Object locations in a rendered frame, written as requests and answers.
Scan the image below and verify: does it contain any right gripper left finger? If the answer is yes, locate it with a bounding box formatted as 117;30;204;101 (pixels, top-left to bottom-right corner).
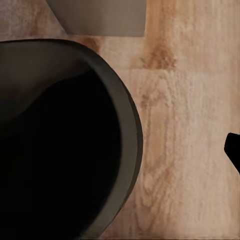
0;133;26;193

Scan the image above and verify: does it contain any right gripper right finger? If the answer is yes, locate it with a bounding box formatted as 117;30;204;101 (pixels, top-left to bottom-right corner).
224;132;240;172

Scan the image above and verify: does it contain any cauldron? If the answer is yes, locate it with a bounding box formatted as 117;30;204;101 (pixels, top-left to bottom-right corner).
0;38;143;240

